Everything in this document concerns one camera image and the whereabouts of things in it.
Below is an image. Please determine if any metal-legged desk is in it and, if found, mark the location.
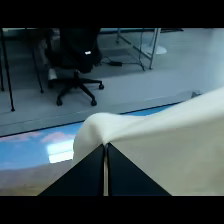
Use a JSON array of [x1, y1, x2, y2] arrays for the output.
[[115, 28, 168, 71]]

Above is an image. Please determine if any black tripod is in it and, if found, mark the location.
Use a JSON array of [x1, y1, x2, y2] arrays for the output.
[[0, 28, 17, 113]]

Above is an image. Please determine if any cream shirt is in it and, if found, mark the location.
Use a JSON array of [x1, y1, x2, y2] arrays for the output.
[[72, 85, 224, 197]]

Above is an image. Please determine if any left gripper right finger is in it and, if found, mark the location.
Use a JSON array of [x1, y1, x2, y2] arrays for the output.
[[106, 142, 172, 197]]

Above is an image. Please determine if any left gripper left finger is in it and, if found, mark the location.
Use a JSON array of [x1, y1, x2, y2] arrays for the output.
[[38, 143, 106, 197]]

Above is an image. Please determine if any black office chair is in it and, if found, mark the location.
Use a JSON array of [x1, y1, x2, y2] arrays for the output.
[[45, 28, 105, 107]]

